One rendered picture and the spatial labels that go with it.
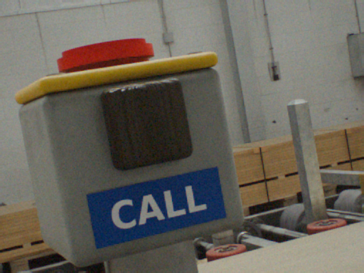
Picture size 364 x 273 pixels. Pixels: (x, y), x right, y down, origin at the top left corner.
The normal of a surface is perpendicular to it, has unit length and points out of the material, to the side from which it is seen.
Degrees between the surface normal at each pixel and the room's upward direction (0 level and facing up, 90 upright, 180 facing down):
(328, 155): 90
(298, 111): 90
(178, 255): 90
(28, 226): 90
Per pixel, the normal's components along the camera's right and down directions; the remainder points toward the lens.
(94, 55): -0.14, 0.07
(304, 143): 0.35, -0.01
